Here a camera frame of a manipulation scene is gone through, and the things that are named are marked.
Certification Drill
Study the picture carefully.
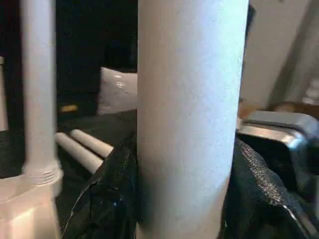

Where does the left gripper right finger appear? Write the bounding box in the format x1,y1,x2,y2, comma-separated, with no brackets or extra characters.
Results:
220,138,311,239

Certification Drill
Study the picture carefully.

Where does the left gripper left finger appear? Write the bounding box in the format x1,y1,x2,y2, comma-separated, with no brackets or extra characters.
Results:
61,139,139,239

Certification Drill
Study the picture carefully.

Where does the white plastic table top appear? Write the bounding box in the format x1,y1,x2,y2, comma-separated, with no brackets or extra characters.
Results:
0,163,63,239

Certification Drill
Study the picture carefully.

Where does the white cabinet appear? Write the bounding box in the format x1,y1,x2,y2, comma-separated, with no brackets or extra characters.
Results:
0,56,8,132

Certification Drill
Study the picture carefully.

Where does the black cabinet gold label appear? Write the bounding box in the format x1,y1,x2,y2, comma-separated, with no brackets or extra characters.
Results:
54,0,139,118

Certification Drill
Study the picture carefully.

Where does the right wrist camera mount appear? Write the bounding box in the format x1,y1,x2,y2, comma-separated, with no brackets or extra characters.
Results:
235,110,319,200

